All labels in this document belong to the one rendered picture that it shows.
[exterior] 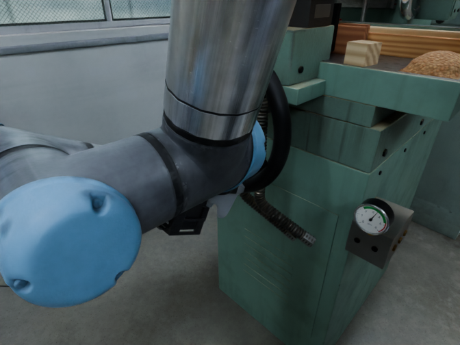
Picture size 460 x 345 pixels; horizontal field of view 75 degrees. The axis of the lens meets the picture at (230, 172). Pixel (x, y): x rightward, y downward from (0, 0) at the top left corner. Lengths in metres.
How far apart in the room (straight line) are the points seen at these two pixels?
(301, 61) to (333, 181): 0.26
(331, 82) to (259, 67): 0.43
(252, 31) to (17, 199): 0.16
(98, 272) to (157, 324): 1.03
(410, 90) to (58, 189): 0.51
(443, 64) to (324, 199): 0.33
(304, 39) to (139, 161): 0.42
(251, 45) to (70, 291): 0.17
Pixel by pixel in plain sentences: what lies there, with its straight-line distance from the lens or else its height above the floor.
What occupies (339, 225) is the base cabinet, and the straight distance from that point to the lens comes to 0.73.
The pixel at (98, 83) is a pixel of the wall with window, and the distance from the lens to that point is 1.80.
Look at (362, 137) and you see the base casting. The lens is 0.62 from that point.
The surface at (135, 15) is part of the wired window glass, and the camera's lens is 1.95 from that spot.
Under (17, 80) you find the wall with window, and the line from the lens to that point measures 1.70.
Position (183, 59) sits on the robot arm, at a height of 0.97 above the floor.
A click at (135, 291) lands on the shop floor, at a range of 1.34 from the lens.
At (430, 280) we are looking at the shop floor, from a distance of 1.55.
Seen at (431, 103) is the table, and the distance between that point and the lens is 0.57.
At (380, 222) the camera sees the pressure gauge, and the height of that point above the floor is 0.66.
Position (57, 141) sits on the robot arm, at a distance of 0.32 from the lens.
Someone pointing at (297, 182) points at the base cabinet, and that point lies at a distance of 0.73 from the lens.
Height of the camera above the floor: 1.01
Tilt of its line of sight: 30 degrees down
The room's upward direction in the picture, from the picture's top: straight up
